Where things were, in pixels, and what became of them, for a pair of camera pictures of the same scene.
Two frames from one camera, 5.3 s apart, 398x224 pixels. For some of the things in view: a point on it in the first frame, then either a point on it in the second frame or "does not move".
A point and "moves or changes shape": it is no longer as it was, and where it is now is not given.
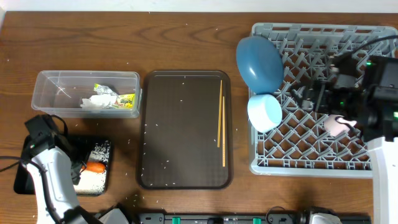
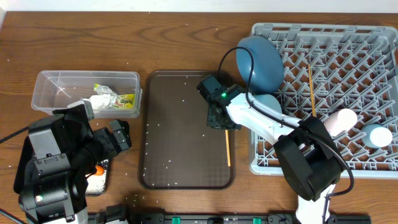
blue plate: [260, 63] does not move
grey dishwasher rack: [306, 143] does not move
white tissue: [99, 101] does not move
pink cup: [334, 127] does not move
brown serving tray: [178, 130] does not move
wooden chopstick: [224, 134] to [227, 147]
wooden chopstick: [219, 114] moves or changes shape
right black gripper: [323, 89] to [212, 121]
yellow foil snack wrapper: [126, 101] does not move
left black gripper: [76, 168] to [112, 140]
